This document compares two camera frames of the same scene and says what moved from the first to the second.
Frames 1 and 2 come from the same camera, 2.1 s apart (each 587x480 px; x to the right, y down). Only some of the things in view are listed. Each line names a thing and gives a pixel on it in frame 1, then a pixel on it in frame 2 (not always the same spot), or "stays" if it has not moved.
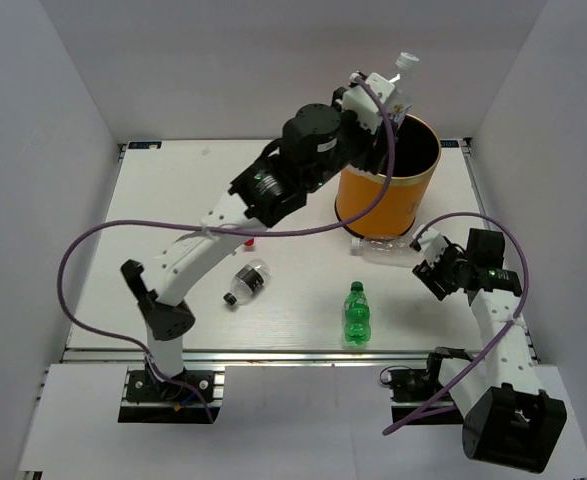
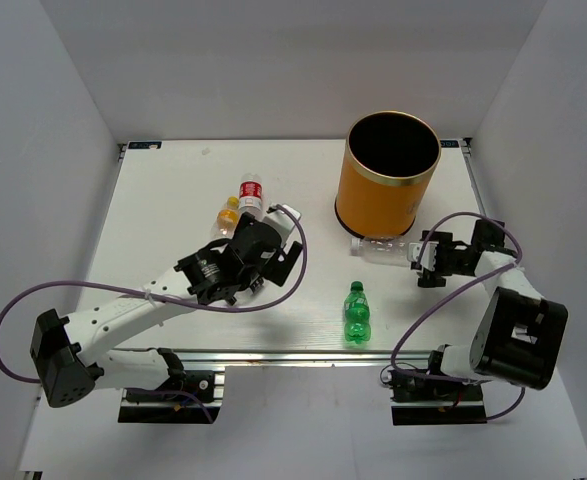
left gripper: x=373 y=158 to x=278 y=270
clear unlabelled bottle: x=394 y=252 stays
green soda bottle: x=357 y=314 stays
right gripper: x=429 y=274 stays
